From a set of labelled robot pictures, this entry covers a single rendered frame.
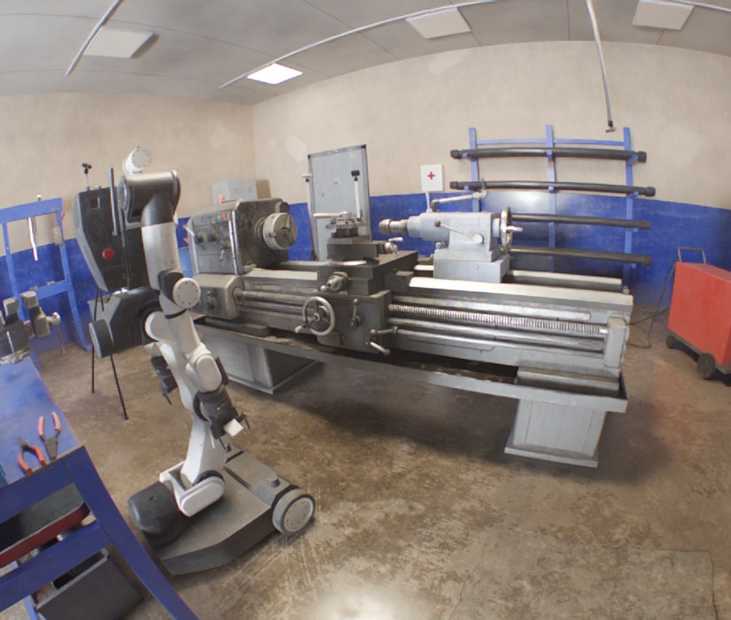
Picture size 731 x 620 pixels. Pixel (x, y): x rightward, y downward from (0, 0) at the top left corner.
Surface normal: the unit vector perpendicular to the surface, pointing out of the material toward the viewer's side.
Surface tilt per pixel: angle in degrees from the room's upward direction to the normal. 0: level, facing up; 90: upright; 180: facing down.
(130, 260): 101
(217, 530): 0
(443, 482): 0
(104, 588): 90
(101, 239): 90
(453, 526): 0
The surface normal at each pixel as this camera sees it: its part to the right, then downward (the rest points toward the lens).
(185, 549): -0.07, -0.96
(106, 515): 0.86, 0.09
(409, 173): -0.51, 0.28
